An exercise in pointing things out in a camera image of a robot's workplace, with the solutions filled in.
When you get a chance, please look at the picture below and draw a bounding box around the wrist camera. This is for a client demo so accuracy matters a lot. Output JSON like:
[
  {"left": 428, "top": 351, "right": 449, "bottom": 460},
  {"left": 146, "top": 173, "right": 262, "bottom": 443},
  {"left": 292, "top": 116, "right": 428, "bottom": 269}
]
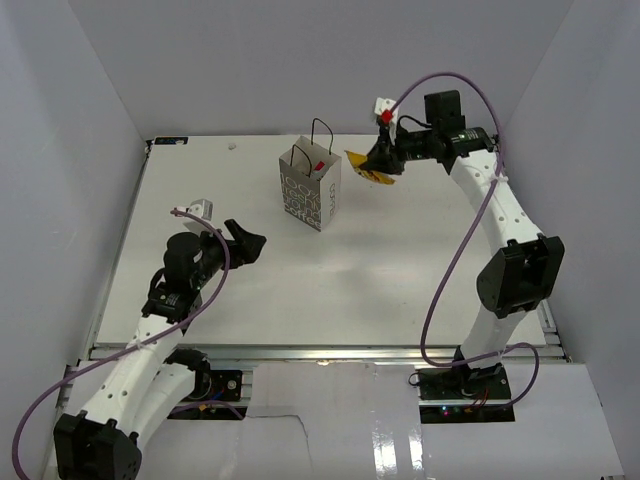
[
  {"left": 173, "top": 198, "right": 214, "bottom": 222},
  {"left": 373, "top": 97, "right": 399, "bottom": 137}
]

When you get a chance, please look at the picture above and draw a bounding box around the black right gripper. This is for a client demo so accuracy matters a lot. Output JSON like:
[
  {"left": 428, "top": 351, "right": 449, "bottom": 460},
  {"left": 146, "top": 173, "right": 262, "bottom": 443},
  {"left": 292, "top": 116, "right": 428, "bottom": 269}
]
[{"left": 362, "top": 122, "right": 440, "bottom": 176}]

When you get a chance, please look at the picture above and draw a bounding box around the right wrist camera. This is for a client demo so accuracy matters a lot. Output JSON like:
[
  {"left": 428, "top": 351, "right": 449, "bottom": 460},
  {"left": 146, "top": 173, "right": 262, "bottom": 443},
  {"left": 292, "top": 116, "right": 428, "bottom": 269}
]
[{"left": 373, "top": 97, "right": 399, "bottom": 137}]

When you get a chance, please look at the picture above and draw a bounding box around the yellow snack packet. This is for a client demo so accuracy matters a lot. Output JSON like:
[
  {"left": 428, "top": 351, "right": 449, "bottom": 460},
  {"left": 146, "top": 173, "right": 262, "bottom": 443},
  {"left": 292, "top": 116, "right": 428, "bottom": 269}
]
[{"left": 345, "top": 150, "right": 396, "bottom": 185}]

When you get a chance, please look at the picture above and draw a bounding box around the aluminium front rail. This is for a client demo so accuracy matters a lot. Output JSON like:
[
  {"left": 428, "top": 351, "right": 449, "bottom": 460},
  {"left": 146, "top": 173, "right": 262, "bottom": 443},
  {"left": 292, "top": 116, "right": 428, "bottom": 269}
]
[{"left": 89, "top": 343, "right": 566, "bottom": 364}]

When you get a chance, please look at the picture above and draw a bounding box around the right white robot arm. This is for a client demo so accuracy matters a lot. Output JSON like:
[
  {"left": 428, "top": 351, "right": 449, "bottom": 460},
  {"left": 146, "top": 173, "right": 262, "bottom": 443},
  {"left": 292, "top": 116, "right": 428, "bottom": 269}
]
[{"left": 352, "top": 90, "right": 565, "bottom": 399}]

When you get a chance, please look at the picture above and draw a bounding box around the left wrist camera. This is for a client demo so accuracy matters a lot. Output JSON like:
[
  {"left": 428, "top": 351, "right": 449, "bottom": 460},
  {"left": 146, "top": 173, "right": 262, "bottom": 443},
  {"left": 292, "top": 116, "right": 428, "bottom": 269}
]
[{"left": 173, "top": 198, "right": 214, "bottom": 222}]

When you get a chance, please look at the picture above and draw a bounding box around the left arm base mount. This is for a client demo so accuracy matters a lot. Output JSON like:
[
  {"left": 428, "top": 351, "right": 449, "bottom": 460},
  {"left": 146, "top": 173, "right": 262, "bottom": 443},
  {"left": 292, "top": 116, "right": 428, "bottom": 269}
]
[{"left": 165, "top": 349, "right": 246, "bottom": 420}]

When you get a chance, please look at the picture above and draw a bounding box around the grey coffee paper bag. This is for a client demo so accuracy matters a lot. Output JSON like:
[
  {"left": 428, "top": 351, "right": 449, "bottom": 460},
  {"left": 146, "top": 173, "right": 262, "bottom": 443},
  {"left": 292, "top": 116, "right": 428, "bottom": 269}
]
[{"left": 279, "top": 117, "right": 342, "bottom": 232}]

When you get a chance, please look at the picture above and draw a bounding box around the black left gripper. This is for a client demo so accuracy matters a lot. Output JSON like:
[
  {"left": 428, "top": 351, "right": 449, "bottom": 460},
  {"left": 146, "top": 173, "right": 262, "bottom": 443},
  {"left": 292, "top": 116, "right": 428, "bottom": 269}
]
[{"left": 191, "top": 219, "right": 266, "bottom": 290}]

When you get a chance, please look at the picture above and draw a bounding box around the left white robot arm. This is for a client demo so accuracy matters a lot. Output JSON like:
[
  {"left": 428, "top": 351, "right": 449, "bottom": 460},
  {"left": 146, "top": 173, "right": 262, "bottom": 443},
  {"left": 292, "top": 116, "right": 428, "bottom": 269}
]
[{"left": 54, "top": 211, "right": 267, "bottom": 479}]

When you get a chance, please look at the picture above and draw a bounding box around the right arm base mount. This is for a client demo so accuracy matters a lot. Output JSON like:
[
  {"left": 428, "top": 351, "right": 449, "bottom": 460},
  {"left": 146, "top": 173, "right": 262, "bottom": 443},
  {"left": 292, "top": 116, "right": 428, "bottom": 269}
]
[{"left": 408, "top": 368, "right": 515, "bottom": 425}]

